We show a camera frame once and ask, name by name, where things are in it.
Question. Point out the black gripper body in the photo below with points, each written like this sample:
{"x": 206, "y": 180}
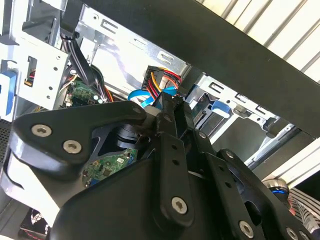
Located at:
{"x": 112, "y": 212}

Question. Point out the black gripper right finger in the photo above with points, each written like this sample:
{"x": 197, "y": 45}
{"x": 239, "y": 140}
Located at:
{"x": 222, "y": 175}

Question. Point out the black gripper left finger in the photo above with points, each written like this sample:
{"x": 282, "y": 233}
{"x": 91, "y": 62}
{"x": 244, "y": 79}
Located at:
{"x": 105, "y": 112}

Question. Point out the hard disk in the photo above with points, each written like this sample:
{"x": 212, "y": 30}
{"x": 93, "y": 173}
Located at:
{"x": 220, "y": 107}

